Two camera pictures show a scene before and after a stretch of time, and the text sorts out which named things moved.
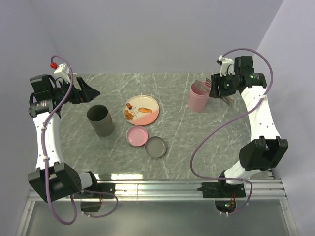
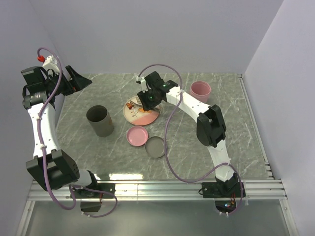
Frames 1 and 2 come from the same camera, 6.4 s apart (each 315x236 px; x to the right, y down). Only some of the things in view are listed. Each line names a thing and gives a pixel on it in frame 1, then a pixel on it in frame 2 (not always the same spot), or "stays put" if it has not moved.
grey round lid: x=155 y=147 stays put
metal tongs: x=225 y=100 → x=138 y=103
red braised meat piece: x=129 y=105 stays put
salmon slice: x=143 y=109 stays put
